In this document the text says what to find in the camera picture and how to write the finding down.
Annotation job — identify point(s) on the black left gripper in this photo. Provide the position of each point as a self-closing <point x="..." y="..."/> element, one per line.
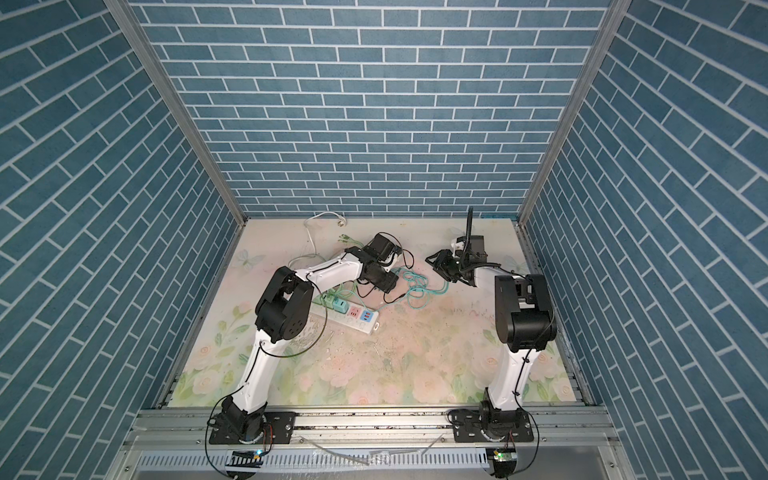
<point x="389" y="282"/>

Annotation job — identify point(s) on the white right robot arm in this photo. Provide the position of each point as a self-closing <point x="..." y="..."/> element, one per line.
<point x="524" y="323"/>

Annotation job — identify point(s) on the white power strip colourful sockets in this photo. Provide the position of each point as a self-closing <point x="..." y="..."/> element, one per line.
<point x="359" y="317"/>

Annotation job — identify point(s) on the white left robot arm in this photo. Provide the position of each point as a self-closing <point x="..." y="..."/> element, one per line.
<point x="282" y="313"/>

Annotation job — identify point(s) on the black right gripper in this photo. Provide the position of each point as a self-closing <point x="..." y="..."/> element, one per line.
<point x="446" y="257"/>

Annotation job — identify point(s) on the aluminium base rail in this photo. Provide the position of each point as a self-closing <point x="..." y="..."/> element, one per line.
<point x="555" y="442"/>

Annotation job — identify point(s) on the white power strip cord plug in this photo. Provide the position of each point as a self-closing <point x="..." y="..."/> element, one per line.
<point x="341" y="222"/>

